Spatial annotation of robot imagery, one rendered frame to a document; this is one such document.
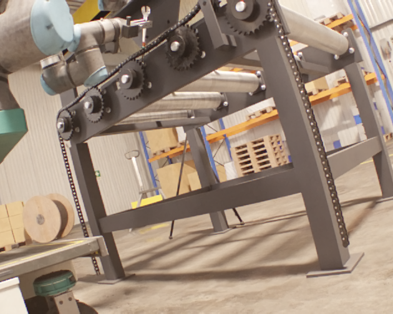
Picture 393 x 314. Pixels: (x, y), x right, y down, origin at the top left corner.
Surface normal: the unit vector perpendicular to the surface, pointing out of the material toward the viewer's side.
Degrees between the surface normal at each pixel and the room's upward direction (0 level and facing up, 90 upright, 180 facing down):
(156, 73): 90
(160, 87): 90
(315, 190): 90
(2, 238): 90
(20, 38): 125
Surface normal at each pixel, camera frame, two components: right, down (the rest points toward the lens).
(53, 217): -0.22, -0.02
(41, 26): 0.12, 0.44
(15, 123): 0.65, -0.25
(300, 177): -0.64, 0.12
